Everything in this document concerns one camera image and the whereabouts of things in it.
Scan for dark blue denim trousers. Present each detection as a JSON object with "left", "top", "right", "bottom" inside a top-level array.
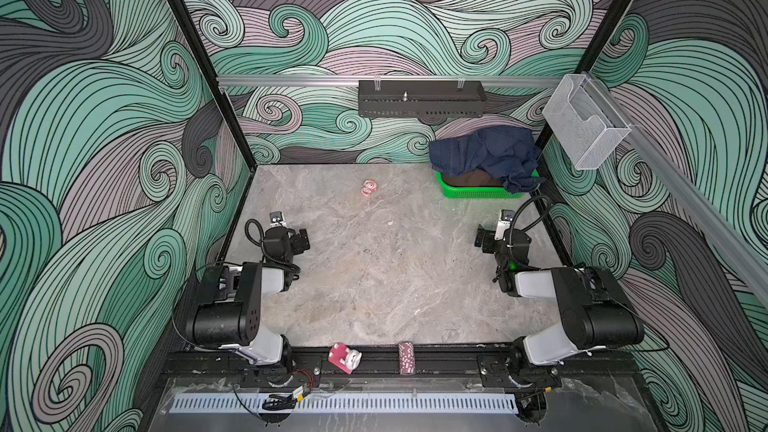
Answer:
[{"left": 428, "top": 126, "right": 544, "bottom": 193}]

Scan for small pink white toy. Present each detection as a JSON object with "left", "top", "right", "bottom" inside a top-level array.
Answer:
[{"left": 361, "top": 180, "right": 378, "bottom": 197}]

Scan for pink dotted cylinder block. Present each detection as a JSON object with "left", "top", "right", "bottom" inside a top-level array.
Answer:
[{"left": 398, "top": 342, "right": 416, "bottom": 375}]

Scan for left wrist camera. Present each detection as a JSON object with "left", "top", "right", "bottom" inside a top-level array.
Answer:
[{"left": 269, "top": 211, "right": 285, "bottom": 227}]

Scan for pink white clip object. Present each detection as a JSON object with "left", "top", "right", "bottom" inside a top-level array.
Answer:
[{"left": 328, "top": 342, "right": 362, "bottom": 374}]

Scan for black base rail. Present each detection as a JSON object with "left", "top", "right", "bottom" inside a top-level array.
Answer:
[{"left": 161, "top": 343, "right": 638, "bottom": 391}]

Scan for clear plastic wall bin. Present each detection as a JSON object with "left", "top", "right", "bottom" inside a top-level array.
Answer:
[{"left": 543, "top": 73, "right": 631, "bottom": 171}]

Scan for red black wire bundle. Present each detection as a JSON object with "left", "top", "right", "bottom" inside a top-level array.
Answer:
[{"left": 261, "top": 368, "right": 316, "bottom": 412}]

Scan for white slotted cable duct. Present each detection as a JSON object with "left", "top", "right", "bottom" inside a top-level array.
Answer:
[{"left": 169, "top": 392, "right": 518, "bottom": 415}]

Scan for right aluminium side rail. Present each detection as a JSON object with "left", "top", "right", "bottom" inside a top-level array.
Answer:
[{"left": 584, "top": 73, "right": 767, "bottom": 304}]

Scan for black perforated wall shelf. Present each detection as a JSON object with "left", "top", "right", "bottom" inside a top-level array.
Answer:
[{"left": 358, "top": 79, "right": 487, "bottom": 120}]

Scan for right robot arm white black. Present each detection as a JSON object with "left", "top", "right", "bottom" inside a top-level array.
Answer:
[{"left": 474, "top": 195, "right": 645, "bottom": 372}]

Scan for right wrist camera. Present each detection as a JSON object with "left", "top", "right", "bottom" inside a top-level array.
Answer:
[{"left": 494, "top": 209, "right": 516, "bottom": 241}]

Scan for horizontal aluminium back rail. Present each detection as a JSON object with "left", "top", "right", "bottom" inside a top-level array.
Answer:
[{"left": 216, "top": 74, "right": 562, "bottom": 89}]

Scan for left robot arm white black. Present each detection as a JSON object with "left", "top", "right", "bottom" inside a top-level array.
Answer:
[{"left": 181, "top": 211, "right": 311, "bottom": 373}]

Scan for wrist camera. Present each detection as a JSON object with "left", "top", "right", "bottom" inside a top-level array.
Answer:
[
  {"left": 269, "top": 211, "right": 285, "bottom": 227},
  {"left": 494, "top": 209, "right": 516, "bottom": 241}
]

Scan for brown folded trousers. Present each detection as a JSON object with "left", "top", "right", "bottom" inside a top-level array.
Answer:
[{"left": 441, "top": 170, "right": 503, "bottom": 188}]

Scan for green plastic basket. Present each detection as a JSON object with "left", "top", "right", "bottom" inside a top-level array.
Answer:
[{"left": 436, "top": 172, "right": 527, "bottom": 200}]

